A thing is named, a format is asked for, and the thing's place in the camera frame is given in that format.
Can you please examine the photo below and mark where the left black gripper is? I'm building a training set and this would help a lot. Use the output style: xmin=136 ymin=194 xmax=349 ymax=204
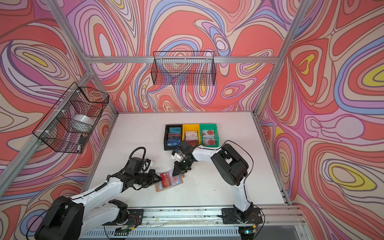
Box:
xmin=132 ymin=169 xmax=162 ymax=188

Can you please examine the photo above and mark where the red credit card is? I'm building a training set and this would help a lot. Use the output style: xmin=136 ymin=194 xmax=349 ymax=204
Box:
xmin=160 ymin=172 xmax=181 ymax=189

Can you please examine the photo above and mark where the tan leather card holder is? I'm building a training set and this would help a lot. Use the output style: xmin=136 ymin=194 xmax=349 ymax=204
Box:
xmin=155 ymin=170 xmax=184 ymax=192

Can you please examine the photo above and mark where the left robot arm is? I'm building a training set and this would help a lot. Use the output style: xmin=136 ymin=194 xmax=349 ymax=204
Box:
xmin=34 ymin=157 xmax=162 ymax=240

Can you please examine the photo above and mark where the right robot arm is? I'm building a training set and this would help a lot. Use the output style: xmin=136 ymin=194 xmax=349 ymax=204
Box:
xmin=171 ymin=141 xmax=252 ymax=214

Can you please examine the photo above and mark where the black plastic bin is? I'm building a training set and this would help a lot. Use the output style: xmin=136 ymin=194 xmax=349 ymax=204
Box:
xmin=164 ymin=124 xmax=183 ymax=151

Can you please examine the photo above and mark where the yellow plastic bin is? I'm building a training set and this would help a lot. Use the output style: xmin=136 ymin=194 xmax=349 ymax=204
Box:
xmin=182 ymin=124 xmax=202 ymax=147

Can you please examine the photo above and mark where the green plastic bin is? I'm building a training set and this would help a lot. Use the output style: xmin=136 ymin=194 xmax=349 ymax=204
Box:
xmin=200 ymin=124 xmax=220 ymax=148

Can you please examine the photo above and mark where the white tape roll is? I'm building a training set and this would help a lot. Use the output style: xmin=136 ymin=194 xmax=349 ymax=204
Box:
xmin=70 ymin=114 xmax=95 ymax=133

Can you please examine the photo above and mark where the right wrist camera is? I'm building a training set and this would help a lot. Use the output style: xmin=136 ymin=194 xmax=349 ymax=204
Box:
xmin=171 ymin=150 xmax=184 ymax=162

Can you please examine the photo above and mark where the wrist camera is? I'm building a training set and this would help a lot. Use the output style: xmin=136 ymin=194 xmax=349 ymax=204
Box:
xmin=171 ymin=150 xmax=184 ymax=162
xmin=142 ymin=159 xmax=153 ymax=172

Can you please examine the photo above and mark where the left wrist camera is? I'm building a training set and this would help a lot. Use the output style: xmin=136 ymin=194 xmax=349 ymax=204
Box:
xmin=142 ymin=159 xmax=153 ymax=172

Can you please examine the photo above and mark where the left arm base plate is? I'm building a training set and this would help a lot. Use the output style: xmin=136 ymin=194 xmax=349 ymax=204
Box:
xmin=103 ymin=209 xmax=144 ymax=227

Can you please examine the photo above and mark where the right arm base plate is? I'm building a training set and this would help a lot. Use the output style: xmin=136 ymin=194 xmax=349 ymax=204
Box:
xmin=219 ymin=207 xmax=264 ymax=226

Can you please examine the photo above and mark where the left wall wire basket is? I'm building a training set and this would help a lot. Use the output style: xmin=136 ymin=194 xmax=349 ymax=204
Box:
xmin=33 ymin=83 xmax=110 ymax=154

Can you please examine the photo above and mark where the wall wire basket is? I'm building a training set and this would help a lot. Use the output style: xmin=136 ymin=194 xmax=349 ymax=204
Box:
xmin=33 ymin=83 xmax=110 ymax=154
xmin=151 ymin=50 xmax=217 ymax=86

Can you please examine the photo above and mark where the back wall wire basket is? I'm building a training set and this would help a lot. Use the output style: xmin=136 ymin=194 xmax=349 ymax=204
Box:
xmin=151 ymin=50 xmax=217 ymax=86

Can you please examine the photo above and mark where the aluminium front rail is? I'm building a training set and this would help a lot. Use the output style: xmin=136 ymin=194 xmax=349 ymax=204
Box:
xmin=75 ymin=204 xmax=307 ymax=236

